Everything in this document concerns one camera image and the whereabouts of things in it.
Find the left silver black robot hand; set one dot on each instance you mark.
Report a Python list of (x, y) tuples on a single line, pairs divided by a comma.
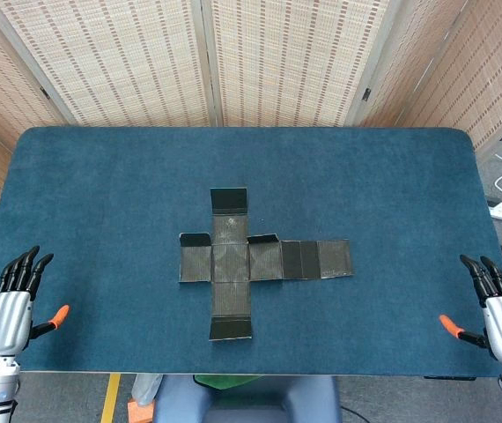
[(4, 321)]

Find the black foldable cardboard box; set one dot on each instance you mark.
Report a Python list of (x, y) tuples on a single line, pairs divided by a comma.
[(229, 264)]

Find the yellow floor tape strip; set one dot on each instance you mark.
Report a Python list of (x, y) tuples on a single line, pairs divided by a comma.
[(111, 396)]

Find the grey plastic bag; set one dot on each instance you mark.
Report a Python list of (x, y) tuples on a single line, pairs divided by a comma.
[(145, 388)]

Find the orange block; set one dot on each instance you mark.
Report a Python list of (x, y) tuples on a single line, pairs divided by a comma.
[(138, 414)]

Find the green cloth piece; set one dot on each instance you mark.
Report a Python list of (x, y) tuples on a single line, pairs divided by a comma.
[(224, 381)]

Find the black screen hinge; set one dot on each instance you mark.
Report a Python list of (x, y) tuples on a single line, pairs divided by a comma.
[(45, 92), (366, 93)]

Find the blue robot torso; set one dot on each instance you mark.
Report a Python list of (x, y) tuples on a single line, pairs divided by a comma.
[(242, 403)]

